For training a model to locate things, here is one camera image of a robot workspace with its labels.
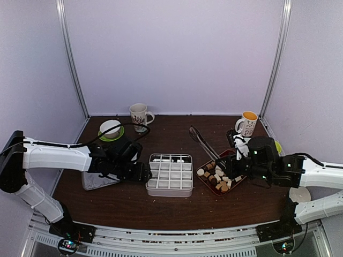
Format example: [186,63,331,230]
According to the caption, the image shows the yellow interior mug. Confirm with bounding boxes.
[235,111,258,137]

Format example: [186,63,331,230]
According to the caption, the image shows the white bowl off table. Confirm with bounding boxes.
[289,187,311,203]

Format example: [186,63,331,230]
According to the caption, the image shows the tall coral print mug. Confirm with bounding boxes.
[129,103,155,133]

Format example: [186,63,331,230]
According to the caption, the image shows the green saucer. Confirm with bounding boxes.
[98,125,125,142]

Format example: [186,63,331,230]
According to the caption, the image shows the metal tongs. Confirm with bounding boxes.
[189,125,221,161]

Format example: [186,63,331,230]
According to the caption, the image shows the lime green bowl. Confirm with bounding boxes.
[275,141,282,155]

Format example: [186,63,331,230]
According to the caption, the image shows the white divided tin box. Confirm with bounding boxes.
[146,153,193,198]

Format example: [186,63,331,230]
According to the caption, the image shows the white bowl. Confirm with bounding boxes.
[99,119,121,139]

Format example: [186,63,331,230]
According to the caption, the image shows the right aluminium frame post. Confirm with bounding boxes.
[259,0,292,120]

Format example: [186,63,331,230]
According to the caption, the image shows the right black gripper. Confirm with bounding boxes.
[215,153,272,182]

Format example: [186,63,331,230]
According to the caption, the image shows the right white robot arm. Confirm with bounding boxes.
[215,136,342,237]

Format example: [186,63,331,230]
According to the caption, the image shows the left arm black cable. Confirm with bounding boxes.
[24,123,151,150]

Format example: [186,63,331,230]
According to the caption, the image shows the bunny print tin lid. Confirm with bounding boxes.
[81,172,121,191]

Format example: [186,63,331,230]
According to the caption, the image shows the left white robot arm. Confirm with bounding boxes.
[1,131,152,238]

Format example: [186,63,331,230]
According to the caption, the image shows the front metal rail base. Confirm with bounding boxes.
[19,222,333,256]

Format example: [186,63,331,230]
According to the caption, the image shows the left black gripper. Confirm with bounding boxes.
[110,160,152,183]

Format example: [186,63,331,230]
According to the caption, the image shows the red chocolate tray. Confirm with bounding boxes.
[195,160,246,196]

